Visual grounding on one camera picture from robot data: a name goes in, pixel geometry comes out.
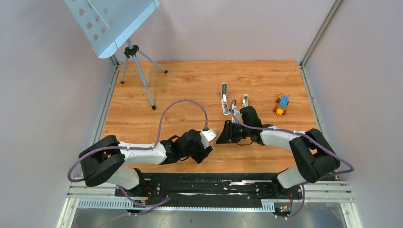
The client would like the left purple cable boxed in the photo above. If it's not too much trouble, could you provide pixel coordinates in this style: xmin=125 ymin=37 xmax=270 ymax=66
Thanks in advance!
xmin=67 ymin=99 xmax=210 ymax=183

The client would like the white stapler tray piece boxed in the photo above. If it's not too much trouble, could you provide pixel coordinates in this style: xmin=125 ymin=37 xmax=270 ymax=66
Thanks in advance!
xmin=242 ymin=94 xmax=249 ymax=108

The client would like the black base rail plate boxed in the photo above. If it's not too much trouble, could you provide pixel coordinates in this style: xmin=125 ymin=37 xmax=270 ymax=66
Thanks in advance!
xmin=126 ymin=173 xmax=308 ymax=208

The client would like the light blue music stand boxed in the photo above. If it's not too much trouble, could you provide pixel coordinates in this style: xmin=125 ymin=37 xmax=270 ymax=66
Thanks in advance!
xmin=65 ymin=0 xmax=168 ymax=109

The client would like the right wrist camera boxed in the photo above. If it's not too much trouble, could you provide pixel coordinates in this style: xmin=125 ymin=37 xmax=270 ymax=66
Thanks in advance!
xmin=231 ymin=107 xmax=242 ymax=124

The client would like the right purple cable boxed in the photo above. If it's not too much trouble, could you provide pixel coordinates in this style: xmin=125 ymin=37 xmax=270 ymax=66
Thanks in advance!
xmin=229 ymin=100 xmax=355 ymax=219

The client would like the light blue white stapler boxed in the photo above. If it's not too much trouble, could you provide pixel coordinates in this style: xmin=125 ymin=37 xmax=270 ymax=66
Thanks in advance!
xmin=221 ymin=82 xmax=230 ymax=115

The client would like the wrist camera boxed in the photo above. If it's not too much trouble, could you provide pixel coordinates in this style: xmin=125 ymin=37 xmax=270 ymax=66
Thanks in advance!
xmin=200 ymin=129 xmax=216 ymax=148
xmin=231 ymin=107 xmax=242 ymax=124

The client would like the purple cable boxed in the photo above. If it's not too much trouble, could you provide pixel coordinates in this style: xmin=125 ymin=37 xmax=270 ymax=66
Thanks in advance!
xmin=229 ymin=100 xmax=355 ymax=219
xmin=67 ymin=99 xmax=210 ymax=183

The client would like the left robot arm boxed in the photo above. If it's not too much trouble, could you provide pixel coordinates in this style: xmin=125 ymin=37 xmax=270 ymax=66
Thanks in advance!
xmin=78 ymin=129 xmax=216 ymax=196

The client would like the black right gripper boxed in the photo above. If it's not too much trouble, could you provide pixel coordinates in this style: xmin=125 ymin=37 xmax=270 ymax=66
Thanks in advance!
xmin=216 ymin=120 xmax=251 ymax=144

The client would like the colourful toy block car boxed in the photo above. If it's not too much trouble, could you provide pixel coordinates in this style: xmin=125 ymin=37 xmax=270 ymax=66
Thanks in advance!
xmin=273 ymin=95 xmax=289 ymax=116

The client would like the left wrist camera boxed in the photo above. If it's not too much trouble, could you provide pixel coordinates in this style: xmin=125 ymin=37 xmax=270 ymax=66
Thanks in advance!
xmin=200 ymin=129 xmax=216 ymax=148

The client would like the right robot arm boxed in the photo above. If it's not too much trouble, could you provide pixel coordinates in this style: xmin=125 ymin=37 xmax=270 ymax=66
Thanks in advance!
xmin=216 ymin=106 xmax=340 ymax=199

